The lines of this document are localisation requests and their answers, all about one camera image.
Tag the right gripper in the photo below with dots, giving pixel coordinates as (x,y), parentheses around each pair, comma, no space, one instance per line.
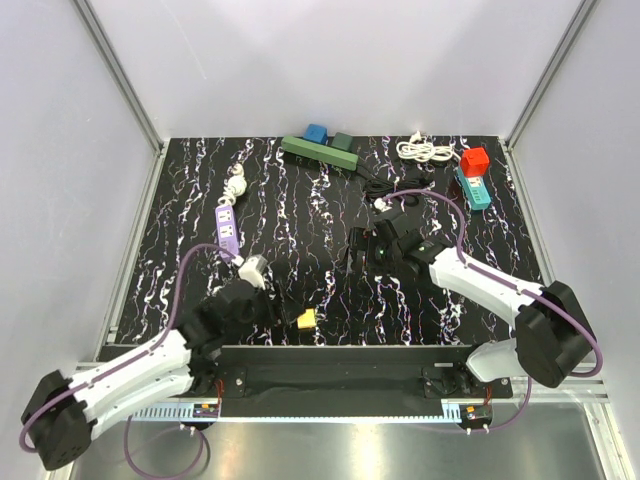
(364,240)

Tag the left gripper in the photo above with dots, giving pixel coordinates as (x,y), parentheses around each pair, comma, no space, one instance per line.
(275,312)

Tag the yellow cube plug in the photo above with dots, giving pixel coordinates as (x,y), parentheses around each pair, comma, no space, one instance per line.
(307,320)

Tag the green power strip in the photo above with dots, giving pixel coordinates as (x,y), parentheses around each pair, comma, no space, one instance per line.
(320,153)

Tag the dark green cube plug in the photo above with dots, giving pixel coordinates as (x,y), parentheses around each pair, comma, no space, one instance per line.
(342,141)

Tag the purple power strip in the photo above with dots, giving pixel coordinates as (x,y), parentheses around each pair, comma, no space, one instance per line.
(227,231)

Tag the blue cube plug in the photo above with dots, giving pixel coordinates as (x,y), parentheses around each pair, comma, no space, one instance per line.
(316,133)

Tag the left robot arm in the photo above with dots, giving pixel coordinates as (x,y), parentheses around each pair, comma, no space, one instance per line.
(66,414)

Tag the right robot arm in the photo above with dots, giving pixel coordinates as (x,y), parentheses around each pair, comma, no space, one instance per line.
(551,333)

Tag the red cube plug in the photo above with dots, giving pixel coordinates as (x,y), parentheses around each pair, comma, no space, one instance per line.
(474,162)

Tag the black marbled mat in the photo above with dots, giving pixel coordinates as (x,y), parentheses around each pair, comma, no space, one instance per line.
(298,214)

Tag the teal power strip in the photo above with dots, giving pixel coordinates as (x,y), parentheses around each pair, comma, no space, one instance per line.
(475,190)

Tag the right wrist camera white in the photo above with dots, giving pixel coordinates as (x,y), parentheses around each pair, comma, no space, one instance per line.
(382,205)

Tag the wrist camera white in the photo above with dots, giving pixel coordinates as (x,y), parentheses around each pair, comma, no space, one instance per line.
(382,205)
(252,271)

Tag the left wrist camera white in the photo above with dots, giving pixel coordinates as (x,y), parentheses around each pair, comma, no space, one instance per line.
(252,271)

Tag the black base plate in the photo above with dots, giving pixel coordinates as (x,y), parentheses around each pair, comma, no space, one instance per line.
(442,356)

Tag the aluminium frame rail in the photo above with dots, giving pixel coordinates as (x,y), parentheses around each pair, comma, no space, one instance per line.
(394,393)

